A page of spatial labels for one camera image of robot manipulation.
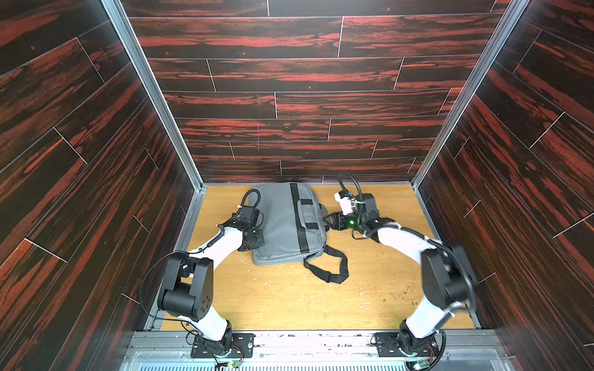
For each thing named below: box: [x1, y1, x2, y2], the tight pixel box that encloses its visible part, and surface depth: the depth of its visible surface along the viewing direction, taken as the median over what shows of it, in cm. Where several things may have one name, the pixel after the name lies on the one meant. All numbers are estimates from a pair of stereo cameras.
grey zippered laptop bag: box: [249, 182, 330, 266], surface depth 98 cm
